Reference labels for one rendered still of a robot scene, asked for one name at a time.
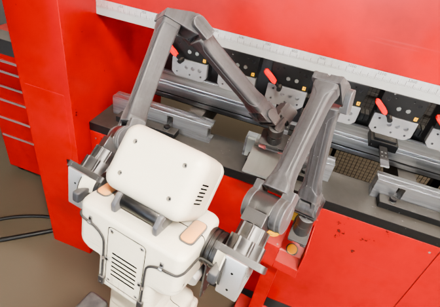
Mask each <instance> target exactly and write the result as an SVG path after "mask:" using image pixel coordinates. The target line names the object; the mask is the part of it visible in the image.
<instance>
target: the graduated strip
mask: <svg viewBox="0 0 440 307"><path fill-rule="evenodd" d="M96 6H97V7H101V8H104V9H108V10H113V11H116V12H120V13H123V14H128V15H131V16H135V17H138V18H143V19H146V20H150V21H154V20H155V16H156V15H157V14H156V13H153V12H148V11H145V10H140V9H135V8H132V7H128V6H125V5H120V4H117V3H112V2H109V1H104V0H96ZM214 30H215V31H214V33H213V35H214V37H216V38H219V39H224V40H226V41H231V42H234V43H239V44H241V45H246V46H251V47H254V48H258V49H261V50H266V51H269V52H273V53H277V54H281V55H284V56H289V57H292V58H296V59H300V60H304V61H307V62H312V63H316V64H319V65H324V66H327V67H332V68H334V69H339V70H342V71H347V72H349V73H354V74H357V75H362V76H364V77H369V78H372V79H377V80H380V81H384V82H389V83H392V84H396V85H400V86H404V87H407V88H412V89H415V90H419V91H423V92H427V93H430V94H435V95H438V96H440V86H437V85H434V84H430V83H426V82H422V81H418V80H414V79H410V78H407V77H402V76H399V75H394V74H391V73H387V72H383V71H379V70H376V69H371V68H368V67H363V66H360V65H356V64H352V63H348V62H343V61H340V60H335V59H332V58H328V57H325V56H320V55H317V54H312V53H309V52H305V51H302V50H297V49H294V48H289V47H286V46H281V45H277V44H274V43H269V42H266V41H261V40H258V39H253V38H250V37H246V36H243V35H238V34H235V33H230V32H227V31H222V30H219V29H215V28H214Z"/></svg>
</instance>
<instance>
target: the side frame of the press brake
mask: <svg viewBox="0 0 440 307"><path fill-rule="evenodd" d="M2 2H3V8H4V11H5V16H6V20H7V25H8V29H9V34H10V39H11V43H12V49H13V52H14V58H15V61H16V66H17V70H18V76H19V79H20V84H21V88H22V93H23V97H24V103H25V106H26V111H27V117H28V120H29V126H30V129H31V135H32V138H33V144H34V147H35V153H36V156H37V161H38V165H39V171H40V174H41V180H42V183H43V188H44V192H45V198H46V203H47V206H48V212H49V215H50V221H51V225H52V230H53V233H54V239H56V240H59V241H61V242H63V243H66V244H68V245H71V246H73V247H76V248H78V249H81V250H83V251H85V252H87V253H91V252H92V251H93V249H91V248H90V247H88V245H87V244H86V243H85V242H84V240H83V237H82V217H81V216H80V210H81V208H79V207H77V206H76V205H74V204H72V203H71V202H69V183H68V167H69V166H68V165H67V163H68V162H69V160H70V159H71V160H72V161H74V162H76V163H78V164H81V162H82V161H83V159H84V158H85V156H86V155H87V154H90V153H91V152H92V143H91V136H90V125H89V122H90V121H91V120H92V119H93V118H95V117H96V116H98V115H99V114H100V113H101V112H102V111H104V110H105V109H107V108H108V107H109V106H110V105H112V104H113V95H114V94H116V93H117V92H118V91H121V92H125V93H128V94H131V93H132V90H133V87H134V85H135V82H136V79H137V77H138V73H139V70H140V68H141V65H142V63H143V60H144V57H145V55H146V52H147V49H148V47H149V43H150V42H151V38H152V36H153V32H154V30H155V29H153V28H149V27H145V26H141V25H137V24H133V23H130V22H125V21H123V20H118V19H115V18H111V17H108V16H103V15H100V14H96V0H2Z"/></svg>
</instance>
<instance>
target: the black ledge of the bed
mask: <svg viewBox="0 0 440 307"><path fill-rule="evenodd" d="M117 115H118V114H116V113H114V112H113V104H112V105H110V106H109V107H108V108H107V109H105V110H104V111H102V112H101V113H100V114H99V115H98V116H96V117H95V118H93V119H92V120H91V121H90V122H89V125H90V130H93V131H96V132H99V133H101V134H105V135H107V134H108V133H109V131H110V129H112V128H113V127H115V126H118V124H119V122H117V121H116V116H117ZM211 134H212V135H213V138H212V139H211V141H210V142H209V143H205V142H203V141H199V140H197V139H193V138H191V137H187V136H184V135H181V134H178V135H177V137H176V138H175V140H177V141H179V142H181V143H184V144H186V145H188V146H190V147H192V148H194V149H196V150H198V151H200V152H202V153H204V154H206V155H208V156H210V157H212V158H214V159H216V161H218V162H219V163H220V164H221V165H222V166H223V169H224V175H227V176H229V177H233V178H235V179H239V180H241V181H245V182H247V183H250V184H252V185H254V183H255V181H256V179H257V178H260V177H257V176H255V175H252V174H249V173H246V172H242V168H243V167H244V164H245V162H246V158H247V156H246V155H243V154H242V151H243V148H244V143H241V142H239V141H235V140H233V139H229V138H226V137H223V136H220V135H216V134H213V133H211ZM302 183H303V182H302V181H298V180H296V183H295V188H294V191H293V192H294V193H295V194H298V192H299V188H300V187H301V185H302ZM369 185H370V183H368V182H365V181H362V180H359V179H355V178H353V177H349V176H347V175H343V174H340V173H337V172H332V173H331V176H330V178H329V180H328V182H327V181H323V180H322V194H323V197H324V198H325V203H324V205H323V207H322V208H324V209H328V210H330V211H334V212H336V213H339V214H342V215H345V216H348V217H351V218H354V219H357V220H359V221H363V222H365V223H369V224H371V225H375V226H378V227H380V228H384V229H386V230H390V231H392V232H396V233H398V234H402V235H404V236H407V237H410V238H413V239H415V240H419V241H421V242H425V243H427V244H431V245H434V246H437V247H440V227H439V226H435V225H432V224H429V223H426V222H424V221H420V220H418V219H414V218H412V217H408V216H405V215H402V214H399V213H396V212H393V211H390V210H387V209H384V208H380V207H378V206H377V202H376V197H374V196H369Z"/></svg>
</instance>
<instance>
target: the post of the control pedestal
mask: <svg viewBox="0 0 440 307"><path fill-rule="evenodd" d="M263 266H264V267H266V268H268V270H267V271H266V274H265V275H262V274H260V276H259V279H258V282H257V284H256V287H255V290H254V292H253V296H252V298H251V301H250V304H249V306H248V307H263V304H264V302H265V299H266V297H267V295H268V292H269V290H270V287H271V285H272V282H273V280H274V277H275V275H276V273H277V270H278V269H276V268H274V267H272V266H270V265H268V264H266V263H264V265H263Z"/></svg>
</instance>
